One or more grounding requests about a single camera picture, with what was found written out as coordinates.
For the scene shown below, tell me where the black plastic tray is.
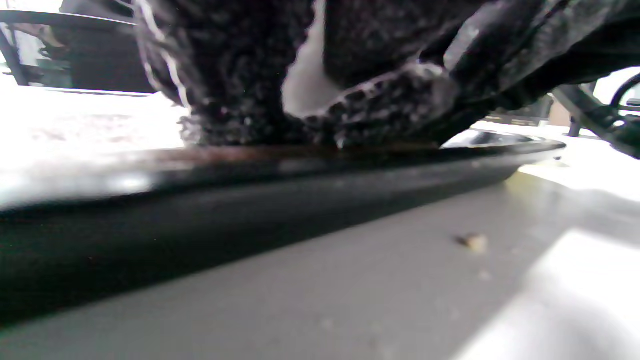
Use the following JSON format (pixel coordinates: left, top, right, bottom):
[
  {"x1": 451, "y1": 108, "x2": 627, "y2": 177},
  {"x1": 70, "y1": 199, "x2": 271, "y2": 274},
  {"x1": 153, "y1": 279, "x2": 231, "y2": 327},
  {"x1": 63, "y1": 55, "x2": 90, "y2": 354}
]
[{"x1": 0, "y1": 132, "x2": 568, "y2": 326}]

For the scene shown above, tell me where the brown microfibre cloth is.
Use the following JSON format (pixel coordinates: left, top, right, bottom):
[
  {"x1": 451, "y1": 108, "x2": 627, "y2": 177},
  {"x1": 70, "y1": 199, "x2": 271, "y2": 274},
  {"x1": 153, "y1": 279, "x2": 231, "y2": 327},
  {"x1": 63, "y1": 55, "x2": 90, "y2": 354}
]
[{"x1": 134, "y1": 0, "x2": 458, "y2": 150}]

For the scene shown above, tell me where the person's left hand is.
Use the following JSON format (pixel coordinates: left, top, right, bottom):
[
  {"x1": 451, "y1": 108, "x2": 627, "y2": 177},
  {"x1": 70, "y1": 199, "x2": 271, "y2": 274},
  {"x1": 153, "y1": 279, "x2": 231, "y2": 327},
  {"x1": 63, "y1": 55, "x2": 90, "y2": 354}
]
[{"x1": 325, "y1": 0, "x2": 640, "y2": 146}]

